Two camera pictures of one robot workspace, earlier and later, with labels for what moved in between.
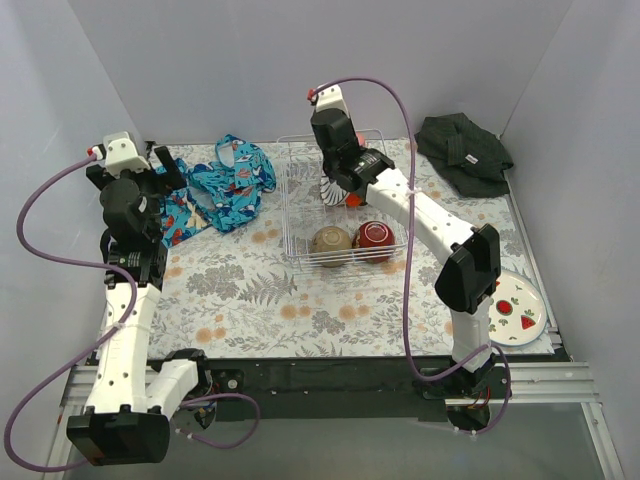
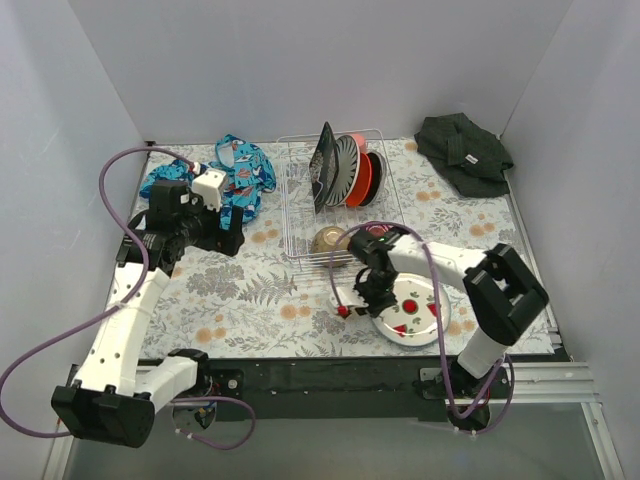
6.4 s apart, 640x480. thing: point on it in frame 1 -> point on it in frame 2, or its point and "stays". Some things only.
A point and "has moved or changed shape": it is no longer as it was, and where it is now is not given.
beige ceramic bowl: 331,239 stays
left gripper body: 163,176 -> 233,230
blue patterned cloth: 227,191 stays
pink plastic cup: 361,138 stays
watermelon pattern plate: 517,310 has moved or changed shape
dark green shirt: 470,160 stays
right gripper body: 329,167 -> 376,293
